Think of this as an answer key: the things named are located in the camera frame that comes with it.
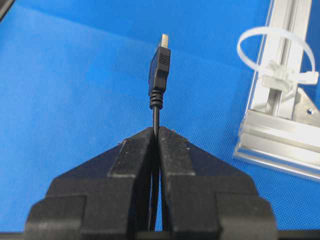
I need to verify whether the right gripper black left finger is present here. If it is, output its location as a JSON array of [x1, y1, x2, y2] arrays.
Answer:
[[24, 127, 154, 240]]

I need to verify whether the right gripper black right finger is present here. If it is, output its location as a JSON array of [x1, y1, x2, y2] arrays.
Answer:
[[158, 127, 278, 240]]

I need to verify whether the black USB cable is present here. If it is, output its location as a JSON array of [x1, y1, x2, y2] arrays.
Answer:
[[147, 33, 172, 232]]

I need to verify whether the white zip tie loop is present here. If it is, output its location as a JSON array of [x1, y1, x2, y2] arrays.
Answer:
[[236, 26, 320, 89]]

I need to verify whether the aluminium extrusion frame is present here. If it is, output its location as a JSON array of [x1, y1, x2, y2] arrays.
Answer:
[[234, 0, 320, 181]]

